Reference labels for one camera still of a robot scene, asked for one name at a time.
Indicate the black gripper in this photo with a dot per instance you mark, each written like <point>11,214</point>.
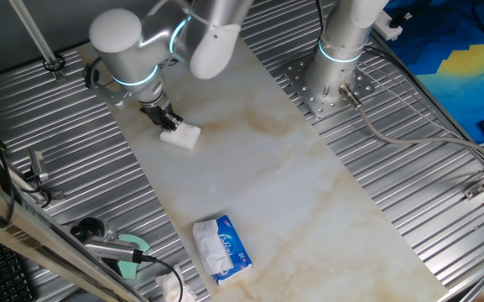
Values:
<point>157,113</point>

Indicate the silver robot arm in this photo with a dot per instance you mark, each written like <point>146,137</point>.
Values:
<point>128,50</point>

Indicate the blue tissue pack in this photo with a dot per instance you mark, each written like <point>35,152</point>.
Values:
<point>233,247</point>

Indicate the green disc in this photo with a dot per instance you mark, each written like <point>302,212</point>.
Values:
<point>130,268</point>

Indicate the aluminium pole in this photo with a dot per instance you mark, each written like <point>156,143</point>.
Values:
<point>34,31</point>

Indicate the crumpled white tissue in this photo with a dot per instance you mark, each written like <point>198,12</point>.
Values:
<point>172,289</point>

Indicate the white power strip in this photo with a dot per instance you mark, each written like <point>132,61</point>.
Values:
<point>386,25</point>

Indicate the black plug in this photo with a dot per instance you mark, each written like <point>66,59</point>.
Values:
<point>399,20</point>

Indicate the blue and yellow mat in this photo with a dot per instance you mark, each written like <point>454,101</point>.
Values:
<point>455,63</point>

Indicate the black round mount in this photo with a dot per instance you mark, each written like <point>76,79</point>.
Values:
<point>88,228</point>

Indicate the silver ribbed camera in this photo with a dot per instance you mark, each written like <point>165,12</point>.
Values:
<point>107,248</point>

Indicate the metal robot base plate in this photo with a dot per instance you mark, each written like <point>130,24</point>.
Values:
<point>321,107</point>

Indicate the metal corner bracket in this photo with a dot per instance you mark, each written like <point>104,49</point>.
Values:
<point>474,191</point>

